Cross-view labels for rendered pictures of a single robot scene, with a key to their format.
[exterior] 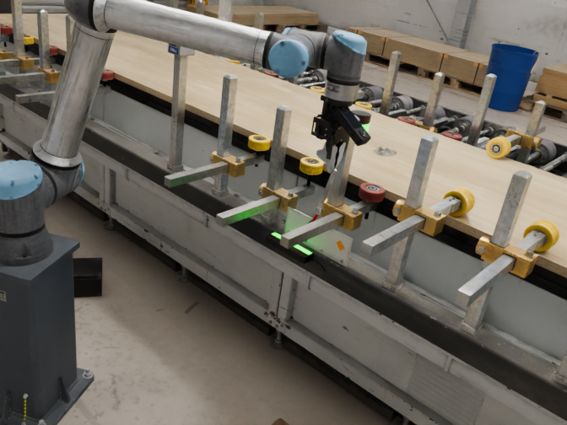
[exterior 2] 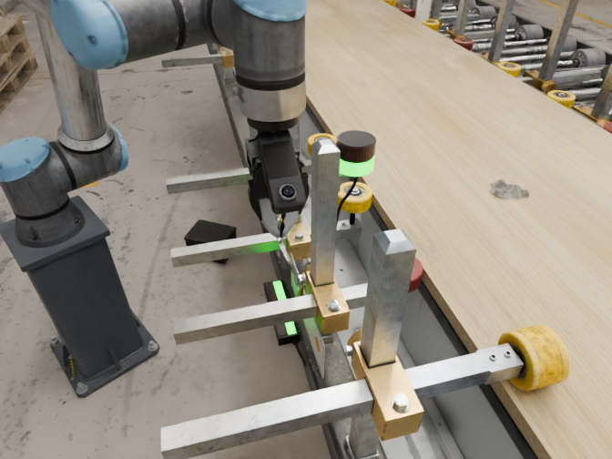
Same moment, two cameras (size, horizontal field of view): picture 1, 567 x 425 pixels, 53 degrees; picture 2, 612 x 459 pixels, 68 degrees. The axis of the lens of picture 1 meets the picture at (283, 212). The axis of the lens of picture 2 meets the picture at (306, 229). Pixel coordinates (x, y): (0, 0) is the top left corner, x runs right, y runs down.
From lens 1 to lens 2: 1.20 m
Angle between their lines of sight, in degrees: 33
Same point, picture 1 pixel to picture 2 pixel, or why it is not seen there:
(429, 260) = (474, 421)
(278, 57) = (61, 26)
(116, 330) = (211, 305)
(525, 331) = not seen: outside the picture
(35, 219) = (39, 204)
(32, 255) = (41, 239)
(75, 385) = (136, 354)
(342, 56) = (234, 23)
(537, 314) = not seen: outside the picture
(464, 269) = not seen: outside the picture
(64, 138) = (69, 119)
